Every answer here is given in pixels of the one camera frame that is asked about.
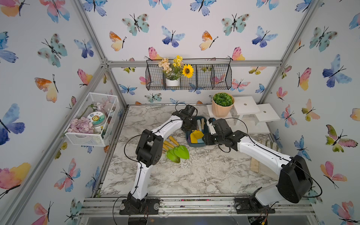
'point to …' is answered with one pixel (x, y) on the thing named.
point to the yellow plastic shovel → (196, 135)
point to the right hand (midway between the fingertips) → (206, 136)
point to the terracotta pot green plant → (222, 104)
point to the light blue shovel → (198, 124)
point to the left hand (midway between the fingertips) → (197, 126)
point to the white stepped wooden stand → (248, 108)
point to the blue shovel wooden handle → (202, 124)
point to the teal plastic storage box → (196, 118)
